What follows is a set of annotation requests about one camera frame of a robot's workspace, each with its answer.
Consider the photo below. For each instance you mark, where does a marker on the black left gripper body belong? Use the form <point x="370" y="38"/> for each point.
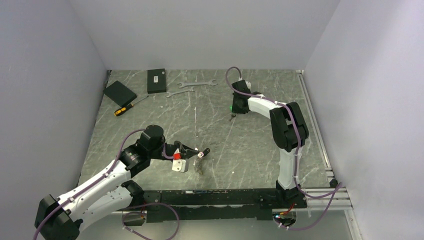
<point x="170" y="148"/>

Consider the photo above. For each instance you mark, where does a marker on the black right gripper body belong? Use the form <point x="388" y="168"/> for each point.
<point x="235" y="108"/>

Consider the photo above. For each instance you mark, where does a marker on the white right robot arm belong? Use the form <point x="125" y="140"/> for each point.
<point x="289" y="132"/>

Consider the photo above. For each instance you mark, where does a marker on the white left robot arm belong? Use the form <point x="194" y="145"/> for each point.
<point x="66" y="216"/>

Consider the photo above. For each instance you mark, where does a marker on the small silver wrench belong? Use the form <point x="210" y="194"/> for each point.
<point x="170" y="94"/>

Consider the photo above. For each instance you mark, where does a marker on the large silver wrench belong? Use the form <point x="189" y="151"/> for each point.
<point x="211" y="82"/>

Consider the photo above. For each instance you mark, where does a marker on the yellow black screwdriver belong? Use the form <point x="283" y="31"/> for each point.
<point x="123" y="110"/>

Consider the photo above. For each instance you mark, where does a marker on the flat black box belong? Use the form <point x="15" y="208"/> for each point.
<point x="120" y="94"/>

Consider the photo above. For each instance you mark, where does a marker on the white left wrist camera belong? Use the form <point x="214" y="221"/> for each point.
<point x="178" y="163"/>

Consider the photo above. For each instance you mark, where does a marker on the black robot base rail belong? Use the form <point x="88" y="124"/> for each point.
<point x="213" y="204"/>

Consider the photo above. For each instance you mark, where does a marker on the black network switch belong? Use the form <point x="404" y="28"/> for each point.
<point x="156" y="81"/>

